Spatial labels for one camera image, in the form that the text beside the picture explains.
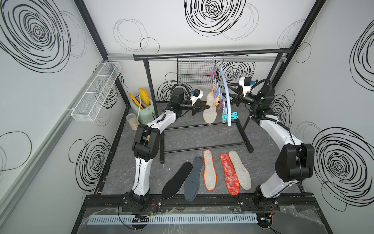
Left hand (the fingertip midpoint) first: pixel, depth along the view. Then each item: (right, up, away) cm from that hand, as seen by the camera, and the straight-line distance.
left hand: (208, 107), depth 83 cm
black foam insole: (-19, -44, -2) cm, 48 cm away
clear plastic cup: (-50, -7, +15) cm, 53 cm away
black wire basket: (-7, +28, +29) cm, 41 cm away
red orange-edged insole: (+13, -39, 0) cm, 42 cm away
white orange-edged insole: (+1, -40, 0) cm, 40 cm away
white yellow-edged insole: (+21, -39, 0) cm, 45 cm away
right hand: (+8, +8, -10) cm, 15 cm away
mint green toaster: (-39, -5, +11) cm, 41 cm away
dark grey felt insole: (-9, -41, -2) cm, 42 cm away
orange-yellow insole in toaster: (-45, +5, +11) cm, 47 cm away
